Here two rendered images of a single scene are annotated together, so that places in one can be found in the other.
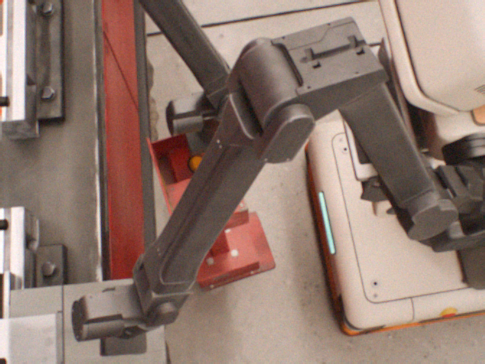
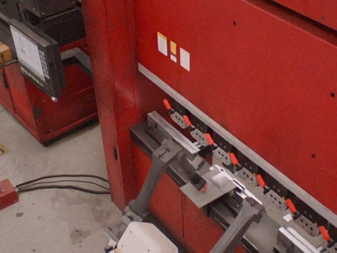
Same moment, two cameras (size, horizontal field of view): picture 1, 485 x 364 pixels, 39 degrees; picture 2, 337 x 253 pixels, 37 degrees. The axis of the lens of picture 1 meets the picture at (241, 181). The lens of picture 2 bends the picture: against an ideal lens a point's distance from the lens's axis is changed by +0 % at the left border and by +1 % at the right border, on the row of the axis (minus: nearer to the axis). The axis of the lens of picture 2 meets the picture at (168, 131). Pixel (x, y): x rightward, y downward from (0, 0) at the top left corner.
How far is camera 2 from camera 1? 2.09 m
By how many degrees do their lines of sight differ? 66
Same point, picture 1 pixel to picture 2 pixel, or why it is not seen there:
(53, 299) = (224, 189)
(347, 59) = (160, 152)
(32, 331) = (222, 181)
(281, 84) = (170, 143)
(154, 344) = (188, 193)
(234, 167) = not seen: hidden behind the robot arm
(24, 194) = (264, 223)
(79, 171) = (254, 238)
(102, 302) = (197, 161)
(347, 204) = not seen: outside the picture
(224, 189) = not seen: hidden behind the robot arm
